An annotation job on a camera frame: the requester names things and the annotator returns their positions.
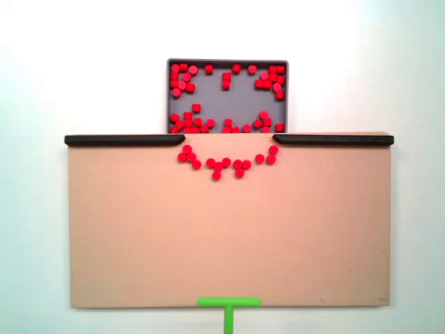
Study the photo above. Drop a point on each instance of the grey rectangular tray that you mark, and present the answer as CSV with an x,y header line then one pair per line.
x,y
226,101

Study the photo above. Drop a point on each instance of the black guide rail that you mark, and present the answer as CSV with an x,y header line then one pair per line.
x,y
121,140
333,140

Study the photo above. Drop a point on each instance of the beige flat board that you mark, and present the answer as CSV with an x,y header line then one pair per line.
x,y
226,226

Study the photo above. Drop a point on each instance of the green T-shaped pusher tool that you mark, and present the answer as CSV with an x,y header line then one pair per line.
x,y
228,302

